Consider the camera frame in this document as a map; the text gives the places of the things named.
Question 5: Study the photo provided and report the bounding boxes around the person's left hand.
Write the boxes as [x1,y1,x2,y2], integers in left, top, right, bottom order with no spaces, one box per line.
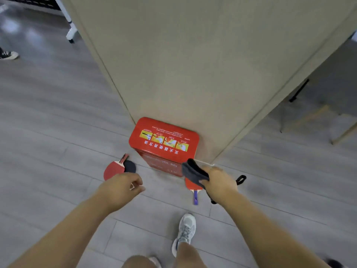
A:
[96,172,146,214]

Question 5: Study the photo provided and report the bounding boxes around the person's right hand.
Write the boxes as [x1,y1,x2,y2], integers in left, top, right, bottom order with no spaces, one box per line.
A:
[198,165,239,207]

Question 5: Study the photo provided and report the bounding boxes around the red paddle with red-black handle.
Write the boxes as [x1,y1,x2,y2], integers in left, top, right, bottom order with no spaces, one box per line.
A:
[103,153,130,181]

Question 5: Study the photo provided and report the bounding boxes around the red paddle with purple handle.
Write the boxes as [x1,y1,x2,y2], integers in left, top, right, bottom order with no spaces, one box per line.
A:
[184,177,206,205]

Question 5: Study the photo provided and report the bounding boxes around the dark grey cleaning cloth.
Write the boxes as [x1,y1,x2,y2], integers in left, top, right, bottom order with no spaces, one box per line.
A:
[181,158,247,205]

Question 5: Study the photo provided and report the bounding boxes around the red fire extinguisher box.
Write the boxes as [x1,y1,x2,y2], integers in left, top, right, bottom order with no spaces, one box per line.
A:
[128,117,200,178]

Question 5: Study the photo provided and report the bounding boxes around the person's left forearm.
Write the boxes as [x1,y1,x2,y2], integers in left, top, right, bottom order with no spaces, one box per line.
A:
[8,192,112,268]

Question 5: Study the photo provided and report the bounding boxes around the person's right forearm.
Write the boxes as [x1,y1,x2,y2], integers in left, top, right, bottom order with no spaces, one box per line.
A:
[220,191,332,268]

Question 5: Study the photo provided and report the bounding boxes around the person's left leg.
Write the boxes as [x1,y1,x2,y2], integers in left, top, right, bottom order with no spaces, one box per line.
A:
[122,255,155,268]

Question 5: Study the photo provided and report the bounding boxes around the person's leg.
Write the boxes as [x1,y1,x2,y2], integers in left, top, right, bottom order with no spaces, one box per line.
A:
[175,241,208,268]
[122,255,155,268]

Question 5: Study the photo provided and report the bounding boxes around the person's right leg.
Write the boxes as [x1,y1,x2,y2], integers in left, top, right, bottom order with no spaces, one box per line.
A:
[175,241,208,268]

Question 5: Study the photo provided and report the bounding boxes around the grey chair with wooden legs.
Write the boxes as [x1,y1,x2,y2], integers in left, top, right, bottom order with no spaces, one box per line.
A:
[280,36,357,146]

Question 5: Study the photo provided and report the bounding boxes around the white folding table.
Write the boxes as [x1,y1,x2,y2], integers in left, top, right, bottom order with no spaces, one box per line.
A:
[0,0,78,44]

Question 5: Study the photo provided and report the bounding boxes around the black camera tripod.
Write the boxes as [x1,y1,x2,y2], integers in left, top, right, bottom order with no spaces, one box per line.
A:
[289,79,310,103]

